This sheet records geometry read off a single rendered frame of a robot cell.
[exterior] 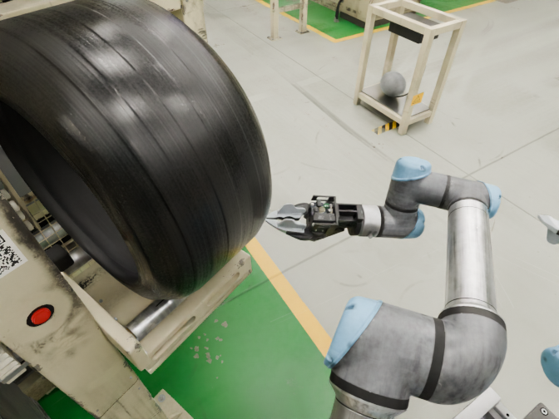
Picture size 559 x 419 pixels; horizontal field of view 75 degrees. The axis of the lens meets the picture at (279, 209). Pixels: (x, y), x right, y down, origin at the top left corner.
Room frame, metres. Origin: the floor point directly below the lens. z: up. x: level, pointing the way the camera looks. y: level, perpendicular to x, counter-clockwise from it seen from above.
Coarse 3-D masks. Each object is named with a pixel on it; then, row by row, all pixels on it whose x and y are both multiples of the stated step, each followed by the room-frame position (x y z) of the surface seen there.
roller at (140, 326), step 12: (156, 300) 0.43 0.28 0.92; (168, 300) 0.43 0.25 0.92; (180, 300) 0.44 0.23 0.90; (144, 312) 0.40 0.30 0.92; (156, 312) 0.40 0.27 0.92; (168, 312) 0.41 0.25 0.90; (132, 324) 0.37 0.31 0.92; (144, 324) 0.37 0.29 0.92; (156, 324) 0.38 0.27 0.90; (144, 336) 0.36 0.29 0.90
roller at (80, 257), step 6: (72, 252) 0.56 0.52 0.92; (78, 252) 0.56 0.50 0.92; (84, 252) 0.57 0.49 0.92; (72, 258) 0.55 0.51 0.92; (78, 258) 0.55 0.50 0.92; (84, 258) 0.56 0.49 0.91; (90, 258) 0.56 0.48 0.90; (78, 264) 0.54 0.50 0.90; (66, 270) 0.52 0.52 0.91; (72, 270) 0.53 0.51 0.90
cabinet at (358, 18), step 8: (344, 0) 5.13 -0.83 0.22; (352, 0) 5.01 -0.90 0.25; (360, 0) 4.88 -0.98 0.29; (368, 0) 4.78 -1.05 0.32; (376, 0) 4.80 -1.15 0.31; (384, 0) 4.87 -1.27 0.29; (416, 0) 5.17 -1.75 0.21; (344, 8) 5.11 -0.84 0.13; (352, 8) 4.99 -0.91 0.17; (360, 8) 4.87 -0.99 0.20; (392, 8) 4.95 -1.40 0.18; (344, 16) 5.12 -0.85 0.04; (352, 16) 4.98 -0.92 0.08; (360, 16) 4.85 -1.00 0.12; (376, 16) 4.82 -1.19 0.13; (360, 24) 4.85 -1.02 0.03; (376, 24) 4.86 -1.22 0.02
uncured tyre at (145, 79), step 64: (128, 0) 0.65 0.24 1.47; (0, 64) 0.49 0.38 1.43; (64, 64) 0.46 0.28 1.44; (128, 64) 0.49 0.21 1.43; (192, 64) 0.54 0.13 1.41; (0, 128) 0.60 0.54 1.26; (64, 128) 0.40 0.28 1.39; (128, 128) 0.41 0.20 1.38; (192, 128) 0.46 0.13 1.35; (256, 128) 0.53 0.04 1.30; (64, 192) 0.67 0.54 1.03; (128, 192) 0.36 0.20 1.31; (192, 192) 0.39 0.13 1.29; (256, 192) 0.48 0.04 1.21; (128, 256) 0.56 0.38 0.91; (192, 256) 0.35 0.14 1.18
